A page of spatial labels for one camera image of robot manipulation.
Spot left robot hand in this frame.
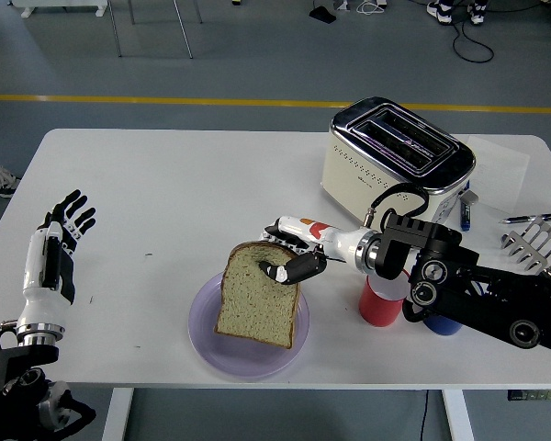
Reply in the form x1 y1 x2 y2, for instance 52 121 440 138
16 188 97 330

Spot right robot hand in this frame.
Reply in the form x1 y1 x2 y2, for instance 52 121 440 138
256 214 364 287

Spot brown bread slice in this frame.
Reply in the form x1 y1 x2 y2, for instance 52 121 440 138
213 242 302 350

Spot purple plastic plate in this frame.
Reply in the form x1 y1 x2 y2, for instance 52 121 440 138
187 270 311 380

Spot cream chrome toaster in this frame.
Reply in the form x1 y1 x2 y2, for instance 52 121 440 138
320 96 477 253

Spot red enamel mug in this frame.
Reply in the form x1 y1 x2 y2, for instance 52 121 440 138
357 274 408 328

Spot person's grey sneaker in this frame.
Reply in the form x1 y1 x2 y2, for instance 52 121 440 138
0 164 22 198

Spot blue enamel mug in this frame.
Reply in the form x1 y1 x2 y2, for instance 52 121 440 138
422 314 465 337

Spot white table leg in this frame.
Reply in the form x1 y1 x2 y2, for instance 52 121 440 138
442 389 477 441
101 388 135 441

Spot white paper sheet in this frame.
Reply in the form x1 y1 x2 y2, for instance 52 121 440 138
463 134 533 215

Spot silver metal toast rack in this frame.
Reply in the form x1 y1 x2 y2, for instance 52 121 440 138
500 216 551 280

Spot black ballpoint pen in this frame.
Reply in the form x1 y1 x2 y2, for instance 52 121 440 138
500 210 551 225

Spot black table control panel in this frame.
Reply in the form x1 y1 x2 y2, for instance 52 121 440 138
507 389 551 402

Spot black white shoe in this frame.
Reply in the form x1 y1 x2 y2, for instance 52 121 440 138
425 0 453 24
467 0 488 26

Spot white floor stand base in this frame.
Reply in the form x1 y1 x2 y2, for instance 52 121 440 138
7 0 107 19

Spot thin black hanging cable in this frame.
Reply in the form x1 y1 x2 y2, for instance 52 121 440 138
416 389 431 441

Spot white coiled floor cable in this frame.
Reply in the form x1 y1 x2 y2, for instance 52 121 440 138
355 0 388 15

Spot black looped floor cable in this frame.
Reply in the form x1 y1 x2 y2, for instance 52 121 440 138
450 0 494 62

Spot grey metal frame legs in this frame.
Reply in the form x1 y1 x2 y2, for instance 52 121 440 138
106 0 204 60

